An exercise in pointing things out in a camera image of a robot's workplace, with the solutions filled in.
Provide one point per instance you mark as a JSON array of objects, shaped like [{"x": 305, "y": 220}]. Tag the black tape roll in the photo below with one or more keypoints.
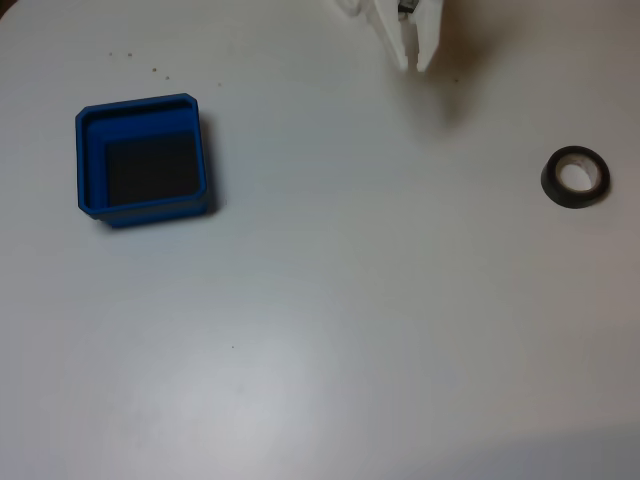
[{"x": 575, "y": 201}]

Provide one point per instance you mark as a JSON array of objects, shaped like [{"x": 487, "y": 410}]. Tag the black pad in box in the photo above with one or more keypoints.
[{"x": 150, "y": 170}]

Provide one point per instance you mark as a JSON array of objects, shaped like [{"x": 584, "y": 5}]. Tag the blue plastic box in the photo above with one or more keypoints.
[{"x": 94, "y": 165}]

